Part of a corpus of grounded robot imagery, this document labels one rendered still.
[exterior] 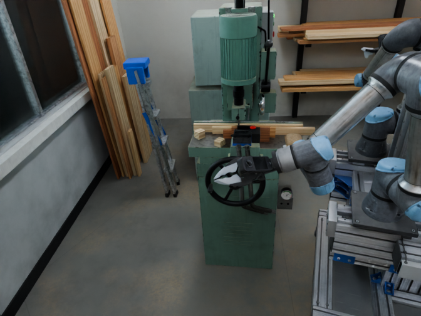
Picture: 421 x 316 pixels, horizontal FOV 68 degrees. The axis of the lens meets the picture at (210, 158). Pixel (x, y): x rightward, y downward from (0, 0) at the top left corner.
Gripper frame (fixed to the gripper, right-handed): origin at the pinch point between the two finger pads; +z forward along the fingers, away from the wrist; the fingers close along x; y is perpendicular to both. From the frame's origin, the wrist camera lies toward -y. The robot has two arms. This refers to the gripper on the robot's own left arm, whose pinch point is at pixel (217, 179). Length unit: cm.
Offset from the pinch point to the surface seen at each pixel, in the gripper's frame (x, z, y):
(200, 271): -37, 60, 104
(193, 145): 30, 26, 54
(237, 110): 41, -1, 56
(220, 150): 24, 13, 57
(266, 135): 26, -11, 64
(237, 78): 52, -8, 43
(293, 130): 26, -24, 74
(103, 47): 163, 112, 113
